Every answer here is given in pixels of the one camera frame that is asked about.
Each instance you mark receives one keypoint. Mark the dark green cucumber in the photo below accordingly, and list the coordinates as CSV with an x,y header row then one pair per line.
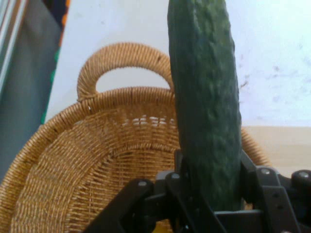
x,y
206,109

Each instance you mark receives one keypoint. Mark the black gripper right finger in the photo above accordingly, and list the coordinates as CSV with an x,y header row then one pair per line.
x,y
272,189

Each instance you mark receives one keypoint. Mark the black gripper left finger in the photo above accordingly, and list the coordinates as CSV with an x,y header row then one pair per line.
x,y
167,194

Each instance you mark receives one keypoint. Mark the colourful patterned edge strip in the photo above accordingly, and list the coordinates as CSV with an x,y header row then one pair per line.
x,y
56,60

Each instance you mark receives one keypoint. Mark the striped metal frame rail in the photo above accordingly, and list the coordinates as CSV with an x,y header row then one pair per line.
x,y
9,29

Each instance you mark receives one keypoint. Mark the grey teal board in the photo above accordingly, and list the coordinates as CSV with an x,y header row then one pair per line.
x,y
26,92

